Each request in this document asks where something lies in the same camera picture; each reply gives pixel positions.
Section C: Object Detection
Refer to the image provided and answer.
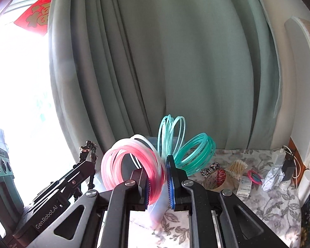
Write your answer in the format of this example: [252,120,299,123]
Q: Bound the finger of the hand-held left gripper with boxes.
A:
[54,160,97,199]

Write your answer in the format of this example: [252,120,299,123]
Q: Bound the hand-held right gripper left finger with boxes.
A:
[26,168,152,248]

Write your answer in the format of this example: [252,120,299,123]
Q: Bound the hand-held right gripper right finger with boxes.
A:
[165,155,290,248]

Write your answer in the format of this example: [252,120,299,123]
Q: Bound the clear plastic bag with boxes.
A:
[145,181,171,230]

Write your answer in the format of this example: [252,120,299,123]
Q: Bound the pink and teal plastic spring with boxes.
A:
[101,114,217,204]

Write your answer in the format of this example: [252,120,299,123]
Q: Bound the leopard print hair scrunchie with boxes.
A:
[201,162,221,179]

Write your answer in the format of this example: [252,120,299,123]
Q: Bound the brown paper cup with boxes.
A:
[203,172,238,193]

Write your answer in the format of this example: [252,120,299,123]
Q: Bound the bundle of cotton swabs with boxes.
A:
[226,160,246,181]

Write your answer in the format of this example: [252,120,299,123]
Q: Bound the white paper label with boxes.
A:
[236,178,253,197]

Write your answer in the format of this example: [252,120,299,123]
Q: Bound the grey floral blanket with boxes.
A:
[101,148,303,248]

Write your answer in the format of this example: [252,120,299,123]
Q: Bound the crumpled white paper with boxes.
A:
[262,167,285,192]

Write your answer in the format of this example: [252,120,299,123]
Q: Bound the black charger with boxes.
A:
[282,155,296,182]

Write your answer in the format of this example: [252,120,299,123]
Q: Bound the green curtain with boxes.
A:
[48,0,283,161]

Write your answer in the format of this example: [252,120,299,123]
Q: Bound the wooden headboard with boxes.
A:
[288,137,306,179]

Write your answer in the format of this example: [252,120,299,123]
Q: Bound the tall white cylinder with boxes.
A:
[298,169,310,207]

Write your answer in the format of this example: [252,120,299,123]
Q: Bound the red paper window decoration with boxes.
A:
[13,0,52,37]

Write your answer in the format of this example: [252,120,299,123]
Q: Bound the red spiral hair tie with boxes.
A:
[216,169,227,186]

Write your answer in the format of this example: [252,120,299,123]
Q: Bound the white cable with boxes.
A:
[272,145,303,186]

